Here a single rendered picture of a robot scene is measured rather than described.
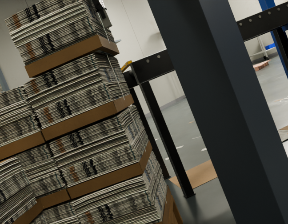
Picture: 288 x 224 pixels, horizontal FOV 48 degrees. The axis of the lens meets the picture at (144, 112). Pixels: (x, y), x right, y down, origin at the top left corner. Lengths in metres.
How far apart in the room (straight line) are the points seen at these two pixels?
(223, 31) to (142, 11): 7.18
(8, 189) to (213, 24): 0.87
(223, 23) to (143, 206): 0.71
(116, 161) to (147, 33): 7.10
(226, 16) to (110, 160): 0.67
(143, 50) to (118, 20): 0.90
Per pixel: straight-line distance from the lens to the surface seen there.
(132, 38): 7.73
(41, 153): 1.25
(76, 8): 1.18
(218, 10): 1.23
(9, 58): 5.95
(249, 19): 2.03
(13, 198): 1.19
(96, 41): 1.15
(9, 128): 1.28
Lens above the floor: 0.65
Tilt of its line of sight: 4 degrees down
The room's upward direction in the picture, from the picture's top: 22 degrees counter-clockwise
